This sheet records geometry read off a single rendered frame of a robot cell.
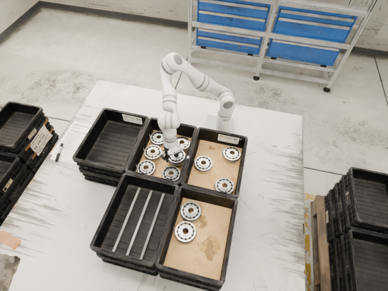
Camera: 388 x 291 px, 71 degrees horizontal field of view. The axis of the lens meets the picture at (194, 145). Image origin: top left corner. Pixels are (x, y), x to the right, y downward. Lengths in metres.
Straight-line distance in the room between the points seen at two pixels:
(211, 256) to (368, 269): 1.10
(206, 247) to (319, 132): 2.06
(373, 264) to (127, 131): 1.74
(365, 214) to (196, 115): 1.30
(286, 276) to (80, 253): 1.04
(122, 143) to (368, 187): 1.69
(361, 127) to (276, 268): 2.19
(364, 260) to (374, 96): 2.20
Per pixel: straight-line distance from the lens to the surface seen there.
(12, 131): 2.54
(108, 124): 1.83
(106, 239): 1.45
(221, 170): 1.57
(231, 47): 3.28
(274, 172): 1.79
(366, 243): 2.20
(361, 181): 2.27
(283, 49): 3.27
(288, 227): 1.65
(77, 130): 2.03
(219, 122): 1.77
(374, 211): 2.19
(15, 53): 4.31
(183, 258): 1.37
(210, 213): 1.44
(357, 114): 3.51
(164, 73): 1.43
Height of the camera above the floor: 2.16
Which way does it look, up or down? 53 degrees down
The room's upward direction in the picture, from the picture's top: 3 degrees clockwise
